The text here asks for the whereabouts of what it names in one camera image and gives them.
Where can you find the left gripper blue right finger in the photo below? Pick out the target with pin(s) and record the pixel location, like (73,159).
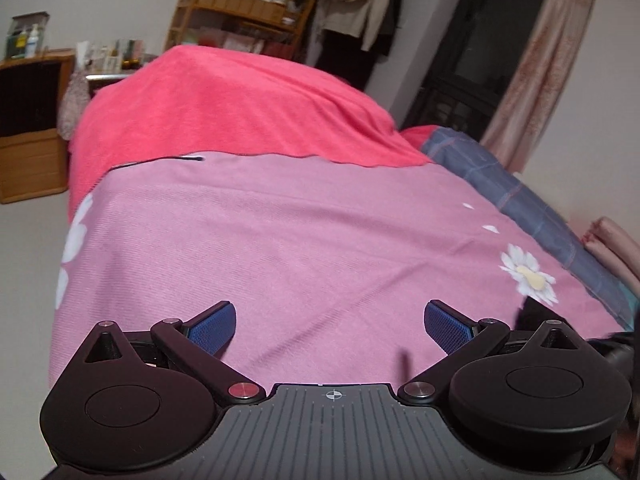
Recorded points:
(449,328)

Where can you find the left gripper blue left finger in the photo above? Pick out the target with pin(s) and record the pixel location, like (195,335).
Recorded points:
(212,329)

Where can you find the pink daisy blanket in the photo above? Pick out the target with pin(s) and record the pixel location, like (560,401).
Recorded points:
(329,266)

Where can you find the blue plaid bedsheet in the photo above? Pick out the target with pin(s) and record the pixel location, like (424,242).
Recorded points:
(467,159)

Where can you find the coral red blanket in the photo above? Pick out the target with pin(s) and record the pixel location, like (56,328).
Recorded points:
(198,99)

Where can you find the dark window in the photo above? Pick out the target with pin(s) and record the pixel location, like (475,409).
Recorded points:
(474,65)

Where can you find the pink floral curtain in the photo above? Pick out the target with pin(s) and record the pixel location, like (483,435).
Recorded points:
(536,86)

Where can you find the wooden cabinet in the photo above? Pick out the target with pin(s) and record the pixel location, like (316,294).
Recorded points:
(34,160)

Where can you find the floral cloth bag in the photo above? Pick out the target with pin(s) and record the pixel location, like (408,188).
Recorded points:
(75,100)

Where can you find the wooden shelf rack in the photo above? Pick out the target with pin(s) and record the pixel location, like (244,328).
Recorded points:
(256,26)

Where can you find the hanging clothes on rack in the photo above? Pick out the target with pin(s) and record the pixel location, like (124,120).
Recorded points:
(347,38)

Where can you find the white lotion bottle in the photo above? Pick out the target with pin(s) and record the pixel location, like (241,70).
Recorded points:
(32,42)

